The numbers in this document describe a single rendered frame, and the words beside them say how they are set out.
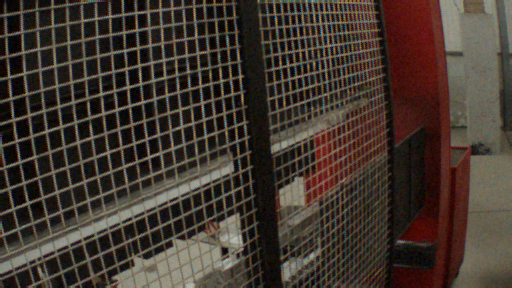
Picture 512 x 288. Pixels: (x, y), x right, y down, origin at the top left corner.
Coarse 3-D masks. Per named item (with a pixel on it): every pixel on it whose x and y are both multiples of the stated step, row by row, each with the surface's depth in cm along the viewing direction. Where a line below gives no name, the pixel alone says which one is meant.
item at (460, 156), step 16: (464, 160) 319; (464, 176) 323; (464, 192) 327; (464, 208) 333; (448, 224) 307; (464, 224) 339; (448, 240) 309; (464, 240) 347; (448, 256) 311; (448, 272) 313
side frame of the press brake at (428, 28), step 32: (352, 0) 269; (384, 0) 259; (416, 0) 248; (416, 32) 253; (416, 64) 258; (416, 96) 263; (448, 96) 273; (352, 128) 288; (416, 128) 267; (448, 128) 275; (448, 160) 279; (320, 192) 309; (448, 192) 284; (416, 224) 278
